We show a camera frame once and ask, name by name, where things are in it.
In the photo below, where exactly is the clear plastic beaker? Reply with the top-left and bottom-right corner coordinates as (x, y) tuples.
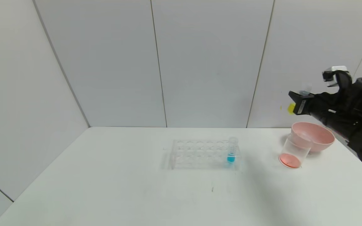
(278, 133), (313, 169)

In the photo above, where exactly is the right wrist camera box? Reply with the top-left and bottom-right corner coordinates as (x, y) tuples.
(322, 65), (353, 91)

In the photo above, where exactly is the test tube with blue liquid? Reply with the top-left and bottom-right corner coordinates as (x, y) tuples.
(227, 137), (239, 164)

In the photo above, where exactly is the clear plastic test tube rack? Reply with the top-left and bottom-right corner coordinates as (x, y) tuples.
(170, 138), (241, 171)

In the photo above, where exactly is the test tube with yellow liquid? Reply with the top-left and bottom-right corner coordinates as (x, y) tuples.
(288, 83), (313, 115)

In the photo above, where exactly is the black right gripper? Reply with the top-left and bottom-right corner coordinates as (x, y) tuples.
(288, 91), (329, 125)

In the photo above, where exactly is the pink plastic bowl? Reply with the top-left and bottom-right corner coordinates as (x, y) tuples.
(290, 122), (335, 153)

